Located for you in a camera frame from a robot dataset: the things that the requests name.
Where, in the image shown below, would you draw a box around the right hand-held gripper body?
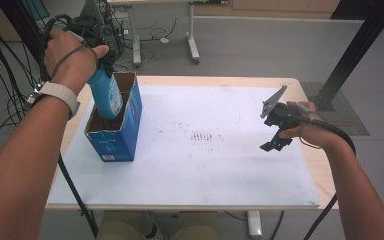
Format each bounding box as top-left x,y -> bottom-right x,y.
260,84 -> 303,131

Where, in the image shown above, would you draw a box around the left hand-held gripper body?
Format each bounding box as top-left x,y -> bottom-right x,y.
68,0 -> 118,56

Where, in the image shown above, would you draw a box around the blue detergent bottle white cap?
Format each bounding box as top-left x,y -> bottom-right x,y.
87,63 -> 125,121

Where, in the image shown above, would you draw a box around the blue cardboard box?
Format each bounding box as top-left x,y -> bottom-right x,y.
84,71 -> 144,163

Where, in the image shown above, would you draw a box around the person's right hand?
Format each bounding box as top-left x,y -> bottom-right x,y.
279,101 -> 339,150

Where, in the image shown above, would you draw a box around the person's left hand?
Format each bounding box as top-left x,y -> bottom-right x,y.
43,29 -> 110,96

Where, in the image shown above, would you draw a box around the wristwatch with white band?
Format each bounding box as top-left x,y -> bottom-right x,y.
24,81 -> 81,119

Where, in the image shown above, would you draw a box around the teal panel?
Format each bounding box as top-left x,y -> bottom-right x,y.
29,0 -> 51,21

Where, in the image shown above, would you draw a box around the dark floor mat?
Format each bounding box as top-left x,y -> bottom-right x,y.
301,82 -> 370,137

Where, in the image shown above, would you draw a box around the white table mat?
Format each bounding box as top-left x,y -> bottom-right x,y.
46,84 -> 321,210

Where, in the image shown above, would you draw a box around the black metal stand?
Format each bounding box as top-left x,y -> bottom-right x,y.
308,0 -> 384,113
0,0 -> 48,61

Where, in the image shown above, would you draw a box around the white table leg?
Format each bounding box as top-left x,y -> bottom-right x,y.
246,210 -> 264,239

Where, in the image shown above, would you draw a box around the white desk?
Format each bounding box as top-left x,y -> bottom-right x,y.
106,0 -> 229,66

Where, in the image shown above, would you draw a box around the wooden cabinet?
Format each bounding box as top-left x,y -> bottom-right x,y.
193,0 -> 343,19

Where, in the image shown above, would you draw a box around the black shoe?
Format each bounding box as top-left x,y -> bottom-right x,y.
144,221 -> 164,240

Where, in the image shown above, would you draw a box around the thick black gripper cable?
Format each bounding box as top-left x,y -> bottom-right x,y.
39,13 -> 100,239
298,114 -> 358,240

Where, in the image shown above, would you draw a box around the thin black cable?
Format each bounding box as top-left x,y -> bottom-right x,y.
224,210 -> 248,222

